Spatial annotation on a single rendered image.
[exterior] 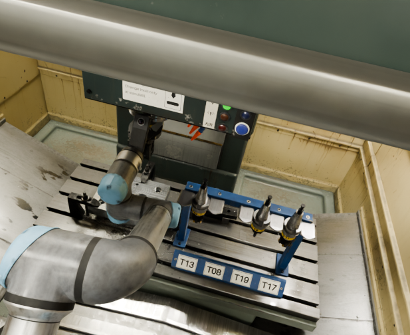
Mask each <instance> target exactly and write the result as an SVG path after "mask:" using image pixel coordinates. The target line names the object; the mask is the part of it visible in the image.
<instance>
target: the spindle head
mask: <svg viewBox="0 0 410 335"><path fill-rule="evenodd" d="M82 79H83V86H84V96H85V98H87V99H90V100H95V101H98V102H103V103H106V104H111V105H114V106H119V107H122V108H127V109H130V110H135V111H138V112H143V113H146V114H151V115H154V116H159V117H162V118H167V119H170V120H175V121H178V122H183V123H186V124H191V125H194V126H199V127H202V128H206V129H210V130H214V131H218V129H217V125H218V124H219V123H224V124H226V125H227V127H228V129H227V131H226V132H223V133H226V134H230V135H231V133H232V130H233V125H234V122H235V117H236V114H237V108H232V109H231V110H230V111H226V110H223V109H222V107H221V104H219V107H218V111H217V117H216V121H215V127H214V129H212V128H207V127H204V126H202V125H203V119H204V114H205V107H206V102H207V101H204V100H200V99H196V98H192V97H188V96H184V102H183V113H179V112H174V111H171V110H166V109H163V108H158V107H155V106H150V105H147V104H142V103H139V102H134V101H131V100H126V99H123V86H122V80H118V79H115V78H110V77H107V76H102V75H99V74H94V73H91V72H86V71H83V70H82ZM222 112H227V113H228V114H229V115H230V120H229V121H228V122H222V121H221V120H220V119H219V115H220V113H222ZM258 115H259V114H256V116H255V120H254V123H253V127H252V130H251V134H250V136H249V139H250V138H251V135H252V134H253V132H254V130H255V126H256V121H257V119H258ZM218 132H219V131H218Z"/></svg>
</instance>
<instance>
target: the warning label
mask: <svg viewBox="0 0 410 335"><path fill-rule="evenodd" d="M122 86H123V99H126V100H131V101H134V102H139V103H142V104H147V105H150V106H155V107H158V108H163V109H166V110H171V111H174V112H179V113H183V102H184V96H183V95H180V94H175V93H172V92H167V91H164V90H159V89H156V88H150V87H147V86H142V85H139V84H134V83H131V82H126V81H122Z"/></svg>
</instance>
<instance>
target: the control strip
mask: <svg viewBox="0 0 410 335"><path fill-rule="evenodd" d="M221 107H222V109H223V110H226V109H224V108H223V105H221ZM231 109H232V107H231V108H230V109H229V110H226V111H230V110H231ZM243 112H248V111H245V110H240V109H237V114H236V117H235V122H234V125H233V130H232V133H231V137H233V138H238V139H241V140H246V141H248V140H249V136H250V134H251V130H252V127H253V123H254V120H255V116H256V113H253V112H248V113H249V114H250V117H249V118H248V119H244V118H242V116H241V115H242V113H243ZM222 114H226V115H227V116H228V117H229V119H228V120H227V121H223V120H222V119H221V115H222ZM219 119H220V120H221V121H222V122H228V121H229V120H230V115H229V114H228V113H227V112H222V113H220V115H219ZM239 124H244V125H246V126H247V128H248V132H247V133H246V134H245V135H240V134H238V133H237V132H236V127H237V126H238V125H239ZM220 125H224V126H225V127H226V130H225V131H224V132H226V131H227V129H228V127H227V125H226V124H224V123H219V124H218V125H217V129H218V127H219V126H220ZM218 131H220V130H219V129H218ZM220 132H222V131H220Z"/></svg>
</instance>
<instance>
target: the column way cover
mask: <svg viewBox="0 0 410 335"><path fill-rule="evenodd" d="M187 126H188V124H186V123H183V122H178V121H175V120H166V121H164V125H163V129H162V132H161V136H160V137H159V138H158V139H156V140H154V152H153V154H157V155H160V156H165V157H168V158H172V159H175V160H180V161H183V162H188V163H191V164H195V165H199V166H203V167H206V168H211V169H217V164H218V161H219V155H220V152H221V146H223V142H224V140H225V134H226V133H222V132H218V131H214V130H210V129H205V130H204V131H203V133H201V135H200V136H198V137H197V138H195V139H194V140H193V141H191V139H192V137H193V136H194V134H195V133H196V131H198V129H200V127H198V129H196V130H195V131H194V132H193V133H191V134H190V133H189V132H190V131H191V129H192V127H193V125H191V126H190V127H187Z"/></svg>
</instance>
